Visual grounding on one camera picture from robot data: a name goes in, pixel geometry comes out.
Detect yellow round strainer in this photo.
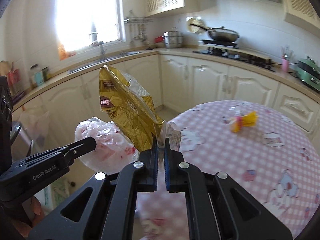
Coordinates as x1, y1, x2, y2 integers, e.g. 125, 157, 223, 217
187, 17, 206, 34

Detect operator hand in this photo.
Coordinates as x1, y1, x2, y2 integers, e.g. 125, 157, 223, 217
14, 196, 45, 238

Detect wok with lid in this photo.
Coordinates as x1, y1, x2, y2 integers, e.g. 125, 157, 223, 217
203, 27, 240, 42

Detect gold foil snack bag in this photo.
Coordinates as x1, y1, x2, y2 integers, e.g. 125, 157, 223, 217
99, 66, 163, 152

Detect pink utensil cup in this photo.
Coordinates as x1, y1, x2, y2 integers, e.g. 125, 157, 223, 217
281, 45, 293, 73

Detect chrome sink faucet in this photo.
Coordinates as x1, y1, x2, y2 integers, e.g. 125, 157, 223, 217
88, 32, 107, 61

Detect pink checkered tablecloth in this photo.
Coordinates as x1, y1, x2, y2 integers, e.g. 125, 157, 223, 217
134, 100, 320, 240

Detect black gas stove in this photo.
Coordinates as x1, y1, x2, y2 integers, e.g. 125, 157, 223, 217
193, 40, 275, 72

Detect hanging utensil rack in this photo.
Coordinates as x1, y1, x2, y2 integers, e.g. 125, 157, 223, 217
123, 10, 153, 47

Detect yellow pink candy wrapper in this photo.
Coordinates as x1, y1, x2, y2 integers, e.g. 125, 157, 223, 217
229, 111, 258, 133

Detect steel stock pot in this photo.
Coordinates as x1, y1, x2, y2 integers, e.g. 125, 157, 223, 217
163, 30, 183, 49

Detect cream lower cabinets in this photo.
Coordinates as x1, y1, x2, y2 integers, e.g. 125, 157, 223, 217
13, 51, 319, 140

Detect green electric grill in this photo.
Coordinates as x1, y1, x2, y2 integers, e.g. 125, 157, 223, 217
296, 57, 320, 92

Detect white red plastic bag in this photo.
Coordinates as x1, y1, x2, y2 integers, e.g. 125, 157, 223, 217
74, 117, 139, 174

